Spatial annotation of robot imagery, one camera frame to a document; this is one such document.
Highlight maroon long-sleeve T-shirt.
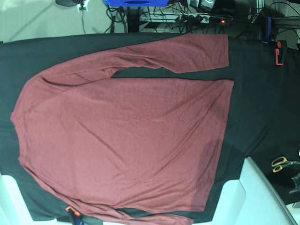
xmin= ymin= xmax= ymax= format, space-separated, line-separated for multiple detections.
xmin=11 ymin=34 xmax=234 ymax=225

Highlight white power strip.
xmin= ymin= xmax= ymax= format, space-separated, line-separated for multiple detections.
xmin=140 ymin=12 xmax=211 ymax=24

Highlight blue plastic bin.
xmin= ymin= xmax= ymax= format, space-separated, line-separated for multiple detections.
xmin=104 ymin=0 xmax=168 ymax=7

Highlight orange black clamp bottom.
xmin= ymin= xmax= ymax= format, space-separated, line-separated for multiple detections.
xmin=65 ymin=206 xmax=85 ymax=225

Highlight orange black clamp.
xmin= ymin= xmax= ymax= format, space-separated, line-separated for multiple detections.
xmin=275 ymin=40 xmax=287 ymax=66
xmin=65 ymin=206 xmax=85 ymax=225

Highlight black round base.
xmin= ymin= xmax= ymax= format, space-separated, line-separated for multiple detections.
xmin=55 ymin=0 xmax=85 ymax=7

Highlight orange black clamp right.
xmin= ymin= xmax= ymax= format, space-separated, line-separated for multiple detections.
xmin=275 ymin=40 xmax=287 ymax=66

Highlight black metal tool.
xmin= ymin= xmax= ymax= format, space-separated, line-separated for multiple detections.
xmin=289 ymin=173 xmax=300 ymax=194

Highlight white foam block left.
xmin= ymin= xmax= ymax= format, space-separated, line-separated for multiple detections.
xmin=0 ymin=175 xmax=33 ymax=225

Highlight black stand post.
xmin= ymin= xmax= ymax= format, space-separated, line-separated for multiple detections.
xmin=126 ymin=7 xmax=143 ymax=33

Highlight white wall plug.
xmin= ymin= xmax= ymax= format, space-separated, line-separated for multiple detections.
xmin=77 ymin=0 xmax=89 ymax=12

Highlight blue clamp handle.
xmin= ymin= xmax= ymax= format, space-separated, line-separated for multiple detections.
xmin=261 ymin=16 xmax=272 ymax=43

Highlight yellow-handled scissors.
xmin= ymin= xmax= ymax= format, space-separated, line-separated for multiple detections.
xmin=271 ymin=157 xmax=300 ymax=173

